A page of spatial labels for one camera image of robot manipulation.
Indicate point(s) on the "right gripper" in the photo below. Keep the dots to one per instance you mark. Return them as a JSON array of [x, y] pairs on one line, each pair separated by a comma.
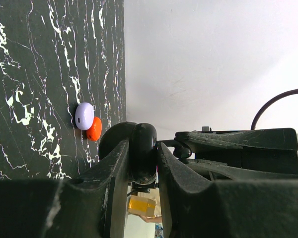
[[276, 157]]

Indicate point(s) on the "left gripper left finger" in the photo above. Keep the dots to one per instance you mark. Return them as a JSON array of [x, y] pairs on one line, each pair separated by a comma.
[[92, 205]]

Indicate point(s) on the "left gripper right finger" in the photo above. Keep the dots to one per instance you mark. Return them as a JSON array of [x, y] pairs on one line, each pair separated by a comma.
[[195, 207]]

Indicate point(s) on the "black earbud charging case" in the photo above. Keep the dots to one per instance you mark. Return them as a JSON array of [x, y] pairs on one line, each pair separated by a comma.
[[142, 148]]

